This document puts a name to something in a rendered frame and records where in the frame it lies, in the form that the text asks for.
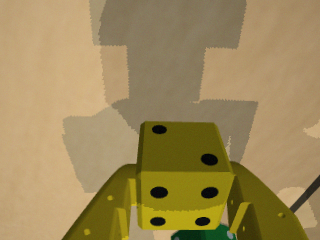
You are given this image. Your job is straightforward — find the green die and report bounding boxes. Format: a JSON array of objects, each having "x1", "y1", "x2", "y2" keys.
[{"x1": 171, "y1": 224, "x2": 237, "y2": 240}]

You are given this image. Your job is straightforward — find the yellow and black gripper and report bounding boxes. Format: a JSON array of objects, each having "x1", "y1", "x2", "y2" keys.
[{"x1": 61, "y1": 161, "x2": 309, "y2": 240}]

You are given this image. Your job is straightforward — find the yellow die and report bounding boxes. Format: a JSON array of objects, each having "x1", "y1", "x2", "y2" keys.
[{"x1": 135, "y1": 121, "x2": 235, "y2": 230}]

